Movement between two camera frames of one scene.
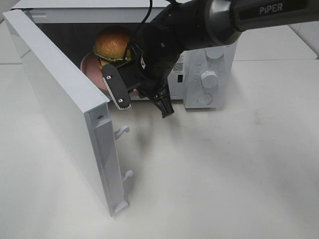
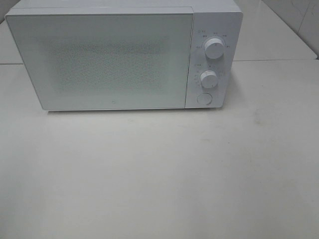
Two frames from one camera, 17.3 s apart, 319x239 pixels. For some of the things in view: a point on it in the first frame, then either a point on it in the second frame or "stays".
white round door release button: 205,98 stays
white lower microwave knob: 209,79 stays
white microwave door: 83,112 → 105,61
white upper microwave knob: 214,53 stays
